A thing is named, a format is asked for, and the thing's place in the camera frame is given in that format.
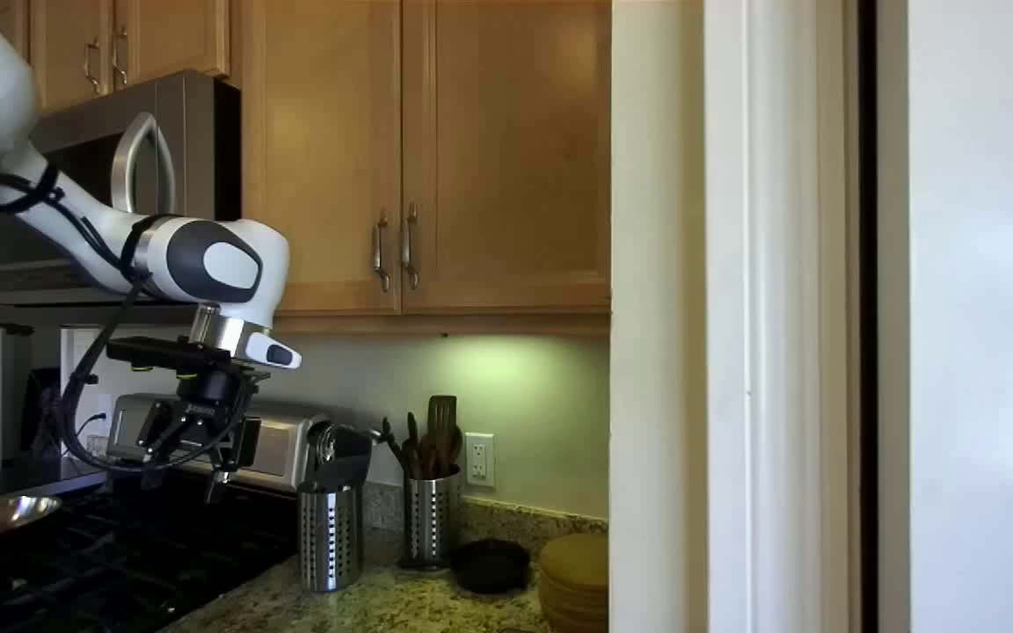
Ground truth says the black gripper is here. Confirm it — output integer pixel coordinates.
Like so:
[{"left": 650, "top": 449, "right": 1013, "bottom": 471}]
[{"left": 138, "top": 361, "right": 265, "bottom": 506}]

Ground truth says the metal cabinet door handle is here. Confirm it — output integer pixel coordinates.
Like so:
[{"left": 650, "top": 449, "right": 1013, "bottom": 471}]
[
  {"left": 371, "top": 206, "right": 399, "bottom": 294},
  {"left": 399, "top": 203, "right": 427, "bottom": 294}
]

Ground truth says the wide wooden cabinet door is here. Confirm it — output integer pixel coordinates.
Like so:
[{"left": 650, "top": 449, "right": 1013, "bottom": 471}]
[{"left": 240, "top": 0, "right": 404, "bottom": 320}]

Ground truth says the small wooden cabinet door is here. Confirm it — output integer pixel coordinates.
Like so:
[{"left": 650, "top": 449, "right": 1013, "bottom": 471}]
[
  {"left": 113, "top": 0, "right": 231, "bottom": 83},
  {"left": 30, "top": 0, "right": 119, "bottom": 117}
]

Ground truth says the perforated steel utensil holder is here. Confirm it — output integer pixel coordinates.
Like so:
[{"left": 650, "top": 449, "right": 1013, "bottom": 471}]
[
  {"left": 401, "top": 469, "right": 465, "bottom": 570},
  {"left": 295, "top": 478, "right": 367, "bottom": 597}
]

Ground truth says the stainless steel stove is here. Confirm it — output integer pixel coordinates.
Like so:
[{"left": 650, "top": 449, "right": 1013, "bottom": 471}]
[{"left": 0, "top": 389, "right": 378, "bottom": 633}]

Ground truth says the wooden spatula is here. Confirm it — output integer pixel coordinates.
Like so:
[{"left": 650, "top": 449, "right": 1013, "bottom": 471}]
[{"left": 421, "top": 394, "right": 465, "bottom": 478}]

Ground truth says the black round bowl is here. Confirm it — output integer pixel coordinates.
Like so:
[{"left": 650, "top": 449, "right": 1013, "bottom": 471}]
[{"left": 448, "top": 533, "right": 536, "bottom": 597}]

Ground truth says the stainless steel microwave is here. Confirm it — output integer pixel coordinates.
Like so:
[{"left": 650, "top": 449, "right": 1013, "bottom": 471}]
[{"left": 0, "top": 69, "right": 248, "bottom": 333}]

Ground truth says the wooden wall cabinet body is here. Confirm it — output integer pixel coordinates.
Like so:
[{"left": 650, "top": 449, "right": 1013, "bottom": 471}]
[{"left": 230, "top": 0, "right": 611, "bottom": 344}]

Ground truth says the curved steel microwave handle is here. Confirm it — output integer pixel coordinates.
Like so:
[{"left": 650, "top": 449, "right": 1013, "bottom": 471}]
[{"left": 107, "top": 110, "right": 183, "bottom": 223}]

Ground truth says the small metal door handle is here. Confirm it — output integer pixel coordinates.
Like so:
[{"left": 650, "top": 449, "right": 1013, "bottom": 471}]
[
  {"left": 111, "top": 29, "right": 133, "bottom": 88},
  {"left": 82, "top": 39, "right": 107, "bottom": 94}
]

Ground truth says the white door frame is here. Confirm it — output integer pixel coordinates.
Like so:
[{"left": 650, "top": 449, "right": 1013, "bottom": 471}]
[{"left": 701, "top": 0, "right": 866, "bottom": 633}]

